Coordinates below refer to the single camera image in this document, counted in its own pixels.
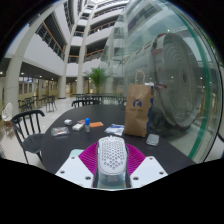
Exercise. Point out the small grey case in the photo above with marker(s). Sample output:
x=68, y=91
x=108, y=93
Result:
x=152, y=139

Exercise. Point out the small white square box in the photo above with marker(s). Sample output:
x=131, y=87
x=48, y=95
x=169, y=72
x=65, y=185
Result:
x=68, y=122

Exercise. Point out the blue and white packet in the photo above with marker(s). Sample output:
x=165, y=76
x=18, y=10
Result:
x=114, y=129

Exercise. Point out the white perforated computer mouse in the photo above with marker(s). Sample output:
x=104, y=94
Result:
x=112, y=156

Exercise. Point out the group of dark chairs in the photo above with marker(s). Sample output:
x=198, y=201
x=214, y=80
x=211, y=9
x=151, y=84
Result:
x=38, y=102

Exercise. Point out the clear plastic packet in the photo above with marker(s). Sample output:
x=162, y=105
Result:
x=60, y=131

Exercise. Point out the small blue-capped bottle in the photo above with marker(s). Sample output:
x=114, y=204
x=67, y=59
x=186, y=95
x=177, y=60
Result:
x=87, y=125

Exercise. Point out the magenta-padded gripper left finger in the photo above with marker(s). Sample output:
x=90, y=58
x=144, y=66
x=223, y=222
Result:
x=76, y=170

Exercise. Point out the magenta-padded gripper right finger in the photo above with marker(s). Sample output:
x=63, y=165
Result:
x=148, y=170

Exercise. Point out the green potted palm plant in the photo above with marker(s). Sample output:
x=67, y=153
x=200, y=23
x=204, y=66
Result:
x=98, y=78

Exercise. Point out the black chair behind table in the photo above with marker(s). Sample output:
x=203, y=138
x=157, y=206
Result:
x=86, y=101

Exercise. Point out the black spindle-back chair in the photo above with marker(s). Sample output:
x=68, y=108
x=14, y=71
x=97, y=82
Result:
x=30, y=140

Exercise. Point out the white chair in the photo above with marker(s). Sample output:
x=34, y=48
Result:
x=7, y=112

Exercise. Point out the orange flat packet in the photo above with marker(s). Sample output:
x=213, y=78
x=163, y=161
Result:
x=96, y=124

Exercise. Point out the brown paper bag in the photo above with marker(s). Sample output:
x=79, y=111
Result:
x=137, y=111

